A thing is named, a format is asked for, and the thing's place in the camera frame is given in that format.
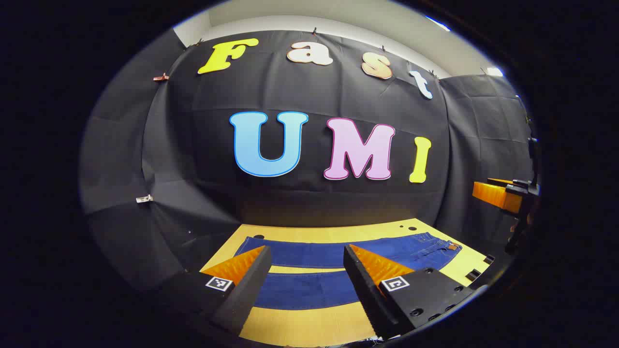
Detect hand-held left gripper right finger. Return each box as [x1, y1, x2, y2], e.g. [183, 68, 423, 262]
[343, 244, 477, 340]

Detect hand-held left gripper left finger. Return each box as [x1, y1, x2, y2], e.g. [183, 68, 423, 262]
[145, 246, 272, 336]

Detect blue denim jeans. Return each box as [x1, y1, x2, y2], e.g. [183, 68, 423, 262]
[234, 232, 462, 311]

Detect black backdrop cloth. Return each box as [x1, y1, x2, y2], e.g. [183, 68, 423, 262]
[79, 29, 535, 295]

